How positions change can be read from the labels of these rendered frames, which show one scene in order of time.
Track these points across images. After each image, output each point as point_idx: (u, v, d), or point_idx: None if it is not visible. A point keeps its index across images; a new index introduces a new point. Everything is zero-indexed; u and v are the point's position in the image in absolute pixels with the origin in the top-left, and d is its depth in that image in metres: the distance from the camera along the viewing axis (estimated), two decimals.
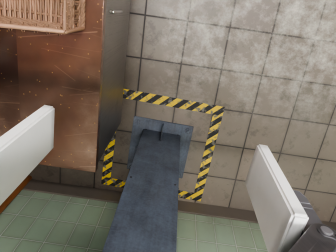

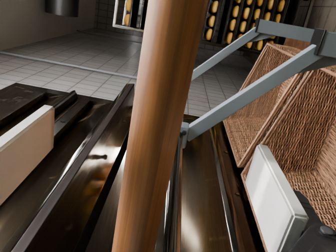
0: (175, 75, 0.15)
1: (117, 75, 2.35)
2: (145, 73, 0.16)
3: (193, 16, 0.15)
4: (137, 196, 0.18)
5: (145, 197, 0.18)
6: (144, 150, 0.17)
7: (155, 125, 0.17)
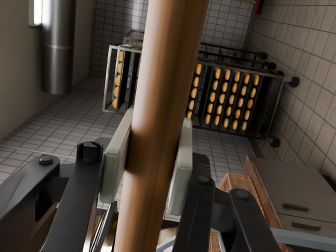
0: (174, 86, 0.16)
1: None
2: (145, 85, 0.16)
3: (192, 29, 0.15)
4: (137, 204, 0.19)
5: (146, 205, 0.19)
6: (144, 159, 0.17)
7: (155, 135, 0.17)
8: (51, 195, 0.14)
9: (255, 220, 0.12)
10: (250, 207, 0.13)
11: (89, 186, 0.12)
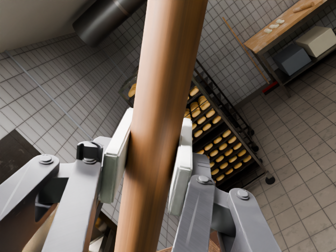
0: (173, 88, 0.16)
1: None
2: (144, 86, 0.16)
3: (190, 30, 0.15)
4: (137, 205, 0.19)
5: (146, 206, 0.19)
6: (143, 160, 0.17)
7: (154, 137, 0.17)
8: (51, 195, 0.14)
9: (255, 220, 0.12)
10: (250, 207, 0.13)
11: (89, 186, 0.12)
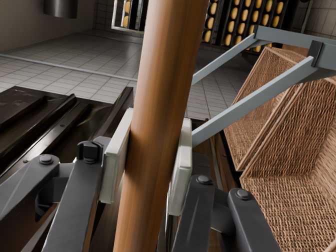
0: (174, 86, 0.16)
1: (116, 77, 2.35)
2: (144, 85, 0.16)
3: (192, 30, 0.15)
4: (137, 204, 0.19)
5: (145, 205, 0.19)
6: (143, 159, 0.17)
7: (154, 136, 0.17)
8: (51, 195, 0.14)
9: (255, 220, 0.12)
10: (250, 207, 0.13)
11: (89, 186, 0.12)
